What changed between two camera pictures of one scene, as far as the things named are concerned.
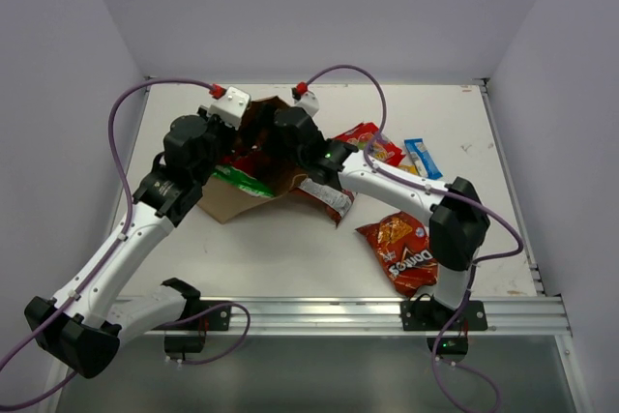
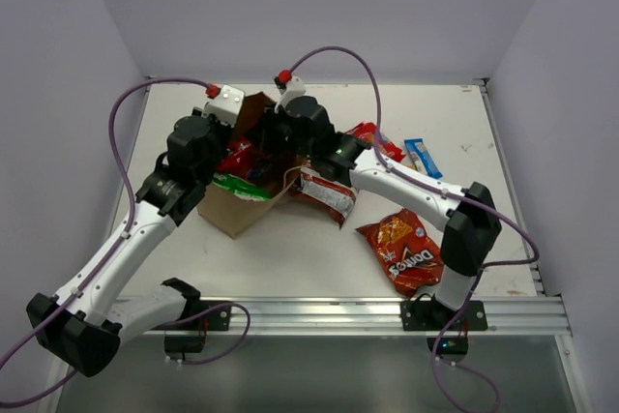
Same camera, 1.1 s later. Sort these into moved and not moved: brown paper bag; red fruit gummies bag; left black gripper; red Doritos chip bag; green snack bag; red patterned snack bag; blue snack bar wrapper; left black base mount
Moved: green snack bag; red patterned snack bag; brown paper bag
Not moved: red Doritos chip bag; left black gripper; left black base mount; blue snack bar wrapper; red fruit gummies bag
